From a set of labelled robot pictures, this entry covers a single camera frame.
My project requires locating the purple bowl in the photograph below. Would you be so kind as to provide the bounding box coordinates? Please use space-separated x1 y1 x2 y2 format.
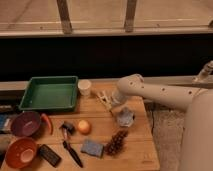
11 111 41 137

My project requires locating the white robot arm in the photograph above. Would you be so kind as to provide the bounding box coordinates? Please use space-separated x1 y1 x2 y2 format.
111 74 213 171

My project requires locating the black handled knife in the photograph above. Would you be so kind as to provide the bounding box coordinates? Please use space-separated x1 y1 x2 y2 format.
61 128 84 169

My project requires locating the brown pine cone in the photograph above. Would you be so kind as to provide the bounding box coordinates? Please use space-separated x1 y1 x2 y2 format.
104 130 128 156

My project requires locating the black brush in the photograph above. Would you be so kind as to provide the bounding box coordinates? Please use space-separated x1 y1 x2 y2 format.
60 121 75 134

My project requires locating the orange bowl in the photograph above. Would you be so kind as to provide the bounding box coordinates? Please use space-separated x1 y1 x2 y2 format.
5 137 38 169

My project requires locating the black remote control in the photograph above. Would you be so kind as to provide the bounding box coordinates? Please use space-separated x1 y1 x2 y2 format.
38 144 61 167

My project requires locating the blue sponge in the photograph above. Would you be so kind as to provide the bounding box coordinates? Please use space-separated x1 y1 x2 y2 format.
81 139 104 158

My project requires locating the orange fruit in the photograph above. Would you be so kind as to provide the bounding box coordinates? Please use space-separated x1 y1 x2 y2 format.
77 120 91 135

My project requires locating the green plastic tray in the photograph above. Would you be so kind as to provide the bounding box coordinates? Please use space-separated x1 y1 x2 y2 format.
19 76 78 111

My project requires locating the blue box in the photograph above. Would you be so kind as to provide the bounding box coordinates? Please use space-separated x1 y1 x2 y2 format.
0 114 12 133

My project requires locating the white paper cup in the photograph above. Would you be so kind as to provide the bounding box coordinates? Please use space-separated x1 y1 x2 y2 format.
78 79 92 96

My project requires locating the red chili pepper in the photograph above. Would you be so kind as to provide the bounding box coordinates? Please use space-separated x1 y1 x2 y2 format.
41 113 53 135

